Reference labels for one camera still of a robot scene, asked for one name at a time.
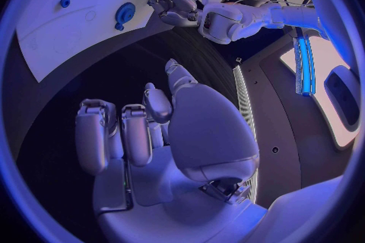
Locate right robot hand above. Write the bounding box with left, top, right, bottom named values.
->
left=74, top=58, right=269, bottom=243

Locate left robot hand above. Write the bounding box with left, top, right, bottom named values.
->
left=146, top=0, right=204, bottom=27

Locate white task board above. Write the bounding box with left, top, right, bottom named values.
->
left=15, top=0, right=207, bottom=84

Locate blue gear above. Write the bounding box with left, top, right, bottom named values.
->
left=114, top=2, right=136, bottom=23

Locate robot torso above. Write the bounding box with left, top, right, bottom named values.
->
left=232, top=0, right=363, bottom=211

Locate glowing light bar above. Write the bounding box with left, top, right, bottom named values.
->
left=293, top=35, right=318, bottom=97

